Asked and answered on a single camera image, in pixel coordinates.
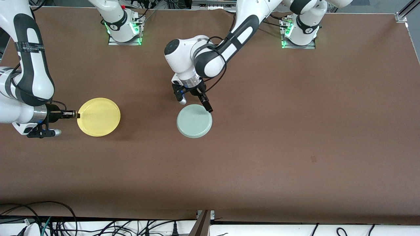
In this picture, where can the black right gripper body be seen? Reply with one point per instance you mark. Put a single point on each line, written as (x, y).
(52, 113)

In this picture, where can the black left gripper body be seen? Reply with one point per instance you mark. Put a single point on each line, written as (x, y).
(197, 90)

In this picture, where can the pale green round plate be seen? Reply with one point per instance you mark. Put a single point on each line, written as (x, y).
(194, 121)

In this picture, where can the yellow round plate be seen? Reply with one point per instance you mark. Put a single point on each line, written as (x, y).
(98, 117)

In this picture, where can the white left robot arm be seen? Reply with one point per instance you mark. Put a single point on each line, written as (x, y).
(183, 59)

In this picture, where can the brown table cloth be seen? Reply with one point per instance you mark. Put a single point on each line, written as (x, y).
(210, 170)

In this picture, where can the grey metal box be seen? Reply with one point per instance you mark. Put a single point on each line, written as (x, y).
(213, 5)

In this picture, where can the aluminium profile beam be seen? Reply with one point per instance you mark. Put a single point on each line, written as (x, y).
(201, 226)

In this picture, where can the black power plug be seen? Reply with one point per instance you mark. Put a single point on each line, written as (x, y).
(175, 231)

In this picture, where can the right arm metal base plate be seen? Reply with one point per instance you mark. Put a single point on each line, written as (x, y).
(113, 43)

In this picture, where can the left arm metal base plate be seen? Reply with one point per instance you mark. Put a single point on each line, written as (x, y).
(285, 47)

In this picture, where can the aluminium corner bracket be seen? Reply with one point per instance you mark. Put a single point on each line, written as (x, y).
(401, 17)

